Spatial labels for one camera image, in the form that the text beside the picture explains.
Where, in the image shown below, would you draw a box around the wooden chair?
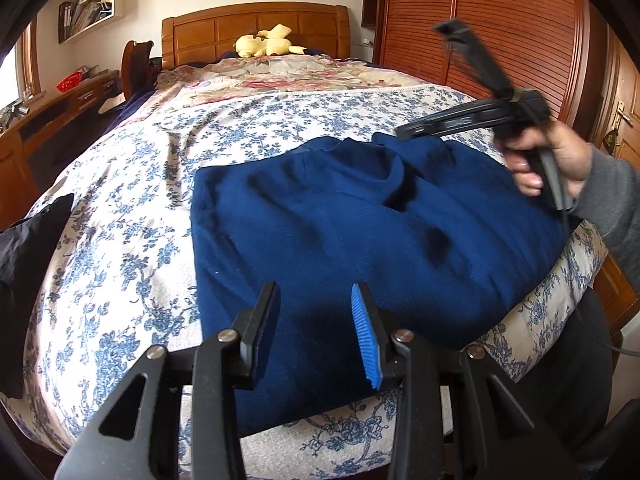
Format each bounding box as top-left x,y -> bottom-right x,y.
121,40 -> 156,102

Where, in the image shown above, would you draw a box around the person's black pants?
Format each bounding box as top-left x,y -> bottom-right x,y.
510,287 -> 615,466

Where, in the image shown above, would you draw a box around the wooden slatted wardrobe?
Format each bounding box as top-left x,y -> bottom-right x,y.
372,0 -> 601,141

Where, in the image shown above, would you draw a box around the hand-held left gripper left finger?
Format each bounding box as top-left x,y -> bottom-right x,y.
54,281 -> 278,480

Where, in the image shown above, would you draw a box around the person's right hand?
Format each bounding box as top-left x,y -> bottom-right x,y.
502,120 -> 594,198

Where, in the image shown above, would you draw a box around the pink floral quilt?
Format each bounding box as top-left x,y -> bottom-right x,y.
152,55 -> 431,111

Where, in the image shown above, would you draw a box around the navy blue jacket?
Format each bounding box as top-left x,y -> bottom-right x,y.
191,135 -> 583,438

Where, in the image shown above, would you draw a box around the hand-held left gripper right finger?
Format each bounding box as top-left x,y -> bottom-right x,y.
351,281 -> 576,480

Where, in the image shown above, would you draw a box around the wooden headboard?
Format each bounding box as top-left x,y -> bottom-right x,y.
161,2 -> 352,68

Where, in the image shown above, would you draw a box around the wooden door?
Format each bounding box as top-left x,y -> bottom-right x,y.
590,25 -> 640,166

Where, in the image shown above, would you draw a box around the person's right forearm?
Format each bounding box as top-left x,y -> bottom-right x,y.
570,144 -> 640,281

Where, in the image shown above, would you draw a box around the blue floral bed blanket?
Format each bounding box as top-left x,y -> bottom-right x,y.
0,82 -> 608,480

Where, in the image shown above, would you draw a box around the yellow plush toy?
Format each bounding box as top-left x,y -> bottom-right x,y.
235,24 -> 307,59

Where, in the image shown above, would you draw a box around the window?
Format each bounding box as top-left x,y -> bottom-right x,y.
0,25 -> 42,111

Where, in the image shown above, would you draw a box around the wooden desk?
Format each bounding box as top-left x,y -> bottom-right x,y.
0,70 -> 122,231

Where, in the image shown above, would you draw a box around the dark blue cloth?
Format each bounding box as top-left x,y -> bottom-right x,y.
117,87 -> 157,122

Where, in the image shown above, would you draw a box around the black cloth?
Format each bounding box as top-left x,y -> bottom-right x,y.
0,192 -> 76,401

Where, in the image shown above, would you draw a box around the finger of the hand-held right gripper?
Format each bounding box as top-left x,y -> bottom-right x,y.
395,113 -> 444,140

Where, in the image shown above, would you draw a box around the metal desk clutter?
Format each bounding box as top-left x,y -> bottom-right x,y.
0,100 -> 32,131

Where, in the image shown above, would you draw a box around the white wall shelf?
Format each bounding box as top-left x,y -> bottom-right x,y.
57,0 -> 127,45

